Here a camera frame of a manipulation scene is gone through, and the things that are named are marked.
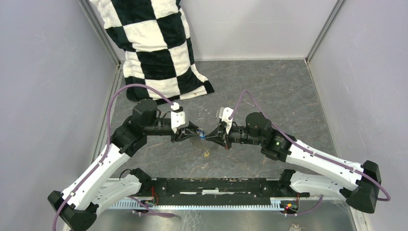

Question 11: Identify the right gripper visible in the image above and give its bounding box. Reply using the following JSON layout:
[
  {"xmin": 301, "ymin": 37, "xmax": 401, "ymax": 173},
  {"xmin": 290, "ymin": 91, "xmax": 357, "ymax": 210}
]
[{"xmin": 204, "ymin": 122, "xmax": 263, "ymax": 150}]

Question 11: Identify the metal key organizer plate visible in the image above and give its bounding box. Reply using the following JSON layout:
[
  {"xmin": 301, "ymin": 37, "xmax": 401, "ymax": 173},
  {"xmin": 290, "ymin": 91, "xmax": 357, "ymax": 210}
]
[{"xmin": 190, "ymin": 139, "xmax": 218, "ymax": 152}]

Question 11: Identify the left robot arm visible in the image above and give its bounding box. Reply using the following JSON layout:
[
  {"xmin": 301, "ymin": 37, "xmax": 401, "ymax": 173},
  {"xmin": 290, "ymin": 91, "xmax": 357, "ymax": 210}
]
[{"xmin": 48, "ymin": 99, "xmax": 202, "ymax": 231}]

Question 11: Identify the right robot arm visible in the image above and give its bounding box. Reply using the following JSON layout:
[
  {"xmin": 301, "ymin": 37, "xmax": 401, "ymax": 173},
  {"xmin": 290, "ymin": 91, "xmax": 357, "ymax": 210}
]
[{"xmin": 205, "ymin": 108, "xmax": 381, "ymax": 214}]

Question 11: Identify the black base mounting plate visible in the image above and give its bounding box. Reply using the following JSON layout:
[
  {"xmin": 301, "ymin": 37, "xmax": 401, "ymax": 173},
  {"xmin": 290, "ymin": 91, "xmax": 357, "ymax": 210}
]
[{"xmin": 132, "ymin": 178, "xmax": 310, "ymax": 205}]

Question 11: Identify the black white checkered blanket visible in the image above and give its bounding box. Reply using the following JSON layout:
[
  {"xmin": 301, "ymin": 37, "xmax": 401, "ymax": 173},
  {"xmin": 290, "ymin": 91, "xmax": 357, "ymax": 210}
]
[{"xmin": 92, "ymin": 0, "xmax": 215, "ymax": 104}]

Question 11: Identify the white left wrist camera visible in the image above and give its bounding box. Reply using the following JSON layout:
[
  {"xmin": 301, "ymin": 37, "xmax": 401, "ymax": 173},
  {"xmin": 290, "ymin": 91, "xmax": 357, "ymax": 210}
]
[{"xmin": 170, "ymin": 102, "xmax": 188, "ymax": 133}]

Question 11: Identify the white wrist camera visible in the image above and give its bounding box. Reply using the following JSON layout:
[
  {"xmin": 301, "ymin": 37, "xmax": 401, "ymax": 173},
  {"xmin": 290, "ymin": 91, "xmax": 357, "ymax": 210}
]
[
  {"xmin": 218, "ymin": 107, "xmax": 234, "ymax": 134},
  {"xmin": 170, "ymin": 102, "xmax": 188, "ymax": 133}
]

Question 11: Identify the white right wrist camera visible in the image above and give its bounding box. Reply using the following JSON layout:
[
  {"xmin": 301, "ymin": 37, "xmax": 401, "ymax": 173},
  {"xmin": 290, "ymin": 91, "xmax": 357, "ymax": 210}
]
[{"xmin": 218, "ymin": 107, "xmax": 234, "ymax": 134}]

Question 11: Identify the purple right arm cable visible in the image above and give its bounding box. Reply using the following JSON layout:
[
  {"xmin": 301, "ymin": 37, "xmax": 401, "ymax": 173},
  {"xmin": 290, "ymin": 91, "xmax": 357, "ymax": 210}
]
[{"xmin": 228, "ymin": 90, "xmax": 392, "ymax": 218}]

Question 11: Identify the white slotted cable duct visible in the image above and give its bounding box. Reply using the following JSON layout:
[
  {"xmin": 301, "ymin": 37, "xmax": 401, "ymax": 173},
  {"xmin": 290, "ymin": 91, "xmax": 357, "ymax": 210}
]
[{"xmin": 108, "ymin": 199, "xmax": 283, "ymax": 211}]

